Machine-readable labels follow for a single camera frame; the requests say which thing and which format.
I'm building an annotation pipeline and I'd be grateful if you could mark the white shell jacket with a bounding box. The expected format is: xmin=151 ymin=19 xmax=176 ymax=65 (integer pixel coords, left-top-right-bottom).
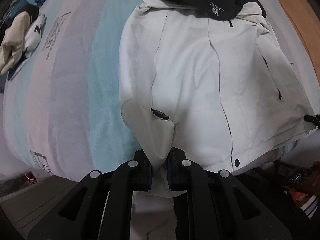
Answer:
xmin=118 ymin=0 xmax=317 ymax=240

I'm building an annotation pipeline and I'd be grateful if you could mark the striped pastel bed sheet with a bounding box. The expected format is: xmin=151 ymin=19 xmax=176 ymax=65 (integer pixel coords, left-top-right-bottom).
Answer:
xmin=2 ymin=0 xmax=311 ymax=183

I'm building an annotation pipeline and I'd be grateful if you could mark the white printed folded shirt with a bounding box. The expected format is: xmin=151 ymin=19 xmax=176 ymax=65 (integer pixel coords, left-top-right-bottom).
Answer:
xmin=23 ymin=13 xmax=47 ymax=58

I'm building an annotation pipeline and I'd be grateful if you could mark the beige folded garment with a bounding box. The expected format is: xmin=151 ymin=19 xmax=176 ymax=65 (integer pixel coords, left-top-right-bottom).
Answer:
xmin=0 ymin=11 xmax=30 ymax=75

